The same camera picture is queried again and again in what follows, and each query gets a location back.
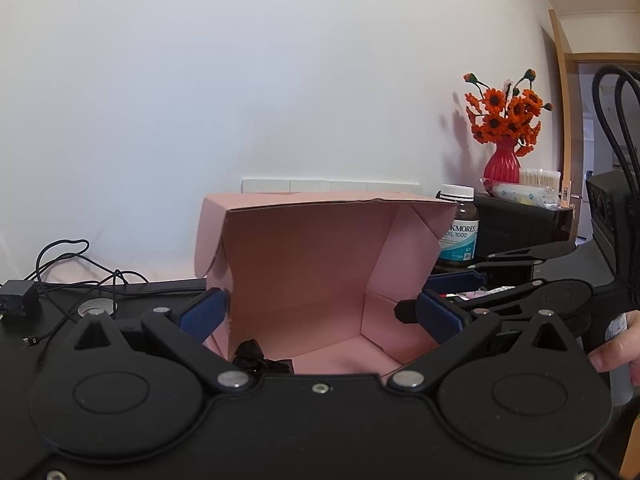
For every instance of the pink cardboard box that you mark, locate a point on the pink cardboard box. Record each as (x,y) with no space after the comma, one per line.
(315,277)

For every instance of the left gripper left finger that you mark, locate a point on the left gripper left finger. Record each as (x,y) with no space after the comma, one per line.
(183,331)

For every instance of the round metal disc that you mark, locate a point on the round metal disc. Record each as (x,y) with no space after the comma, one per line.
(97,306)

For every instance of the black speaker box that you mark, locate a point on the black speaker box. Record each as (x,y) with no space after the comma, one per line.
(508,226)

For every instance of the red vase orange flowers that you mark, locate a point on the red vase orange flowers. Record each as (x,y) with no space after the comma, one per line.
(507,118)

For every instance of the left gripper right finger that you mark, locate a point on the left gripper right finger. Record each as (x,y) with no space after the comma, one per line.
(458,333)

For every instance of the cotton swab box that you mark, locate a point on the cotton swab box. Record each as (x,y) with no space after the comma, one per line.
(535,187)

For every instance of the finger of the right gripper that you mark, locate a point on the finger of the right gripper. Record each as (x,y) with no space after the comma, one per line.
(566,298)
(527,257)

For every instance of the brown fish oil bottle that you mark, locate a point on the brown fish oil bottle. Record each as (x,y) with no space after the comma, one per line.
(457,246)

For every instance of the black power adapter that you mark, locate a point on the black power adapter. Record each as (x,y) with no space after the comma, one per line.
(18,298)

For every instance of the wooden door frame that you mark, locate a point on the wooden door frame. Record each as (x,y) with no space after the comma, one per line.
(573,129)

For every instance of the white wall socket panel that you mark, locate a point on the white wall socket panel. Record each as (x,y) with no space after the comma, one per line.
(282,185)

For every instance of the person right hand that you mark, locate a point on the person right hand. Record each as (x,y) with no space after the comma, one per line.
(622,349)

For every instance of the black item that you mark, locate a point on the black item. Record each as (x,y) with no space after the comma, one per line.
(249,357)

